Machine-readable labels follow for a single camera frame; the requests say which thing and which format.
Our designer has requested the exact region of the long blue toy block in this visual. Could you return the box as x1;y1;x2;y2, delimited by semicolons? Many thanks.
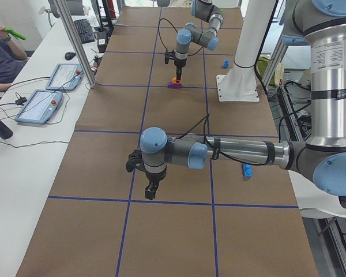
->
242;163;253;178

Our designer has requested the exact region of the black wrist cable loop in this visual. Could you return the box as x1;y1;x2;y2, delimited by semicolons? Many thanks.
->
157;18;204;57

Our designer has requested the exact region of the orange trapezoid block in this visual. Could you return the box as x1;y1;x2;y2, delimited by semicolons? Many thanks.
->
172;77;182;84

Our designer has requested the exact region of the black computer keyboard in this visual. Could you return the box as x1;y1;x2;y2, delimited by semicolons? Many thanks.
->
73;18;95;44

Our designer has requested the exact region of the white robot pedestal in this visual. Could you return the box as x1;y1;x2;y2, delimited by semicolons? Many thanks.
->
216;0;277;102

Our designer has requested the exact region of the black computer mouse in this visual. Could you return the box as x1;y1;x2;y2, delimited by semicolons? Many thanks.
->
64;51;76;61

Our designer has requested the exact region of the purple trapezoid block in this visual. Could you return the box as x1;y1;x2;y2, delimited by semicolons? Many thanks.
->
167;81;182;89

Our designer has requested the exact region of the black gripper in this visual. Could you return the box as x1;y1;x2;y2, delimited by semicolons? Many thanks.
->
126;149;167;200
164;51;187;80

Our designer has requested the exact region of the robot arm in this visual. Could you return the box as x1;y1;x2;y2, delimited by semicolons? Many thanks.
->
112;8;296;214
164;0;224;85

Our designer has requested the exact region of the near teach pendant tablet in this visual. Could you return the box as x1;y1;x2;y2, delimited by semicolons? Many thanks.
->
14;89;63;125

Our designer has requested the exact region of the seated person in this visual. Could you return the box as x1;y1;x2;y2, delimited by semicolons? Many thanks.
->
0;26;29;92

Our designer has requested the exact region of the aluminium frame post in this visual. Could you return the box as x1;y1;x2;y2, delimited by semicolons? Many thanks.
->
54;0;96;88

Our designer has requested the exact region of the far teach pendant tablet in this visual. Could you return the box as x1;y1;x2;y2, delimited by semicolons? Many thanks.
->
46;63;82;91

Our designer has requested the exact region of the small blue toy block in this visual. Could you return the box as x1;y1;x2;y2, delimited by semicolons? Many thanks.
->
222;59;230;69

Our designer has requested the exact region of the white plastic chair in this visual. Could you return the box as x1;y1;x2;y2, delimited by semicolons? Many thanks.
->
288;170;346;219

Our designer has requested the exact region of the teach pendant tablet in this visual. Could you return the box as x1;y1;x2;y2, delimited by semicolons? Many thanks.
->
46;63;82;91
14;89;63;125

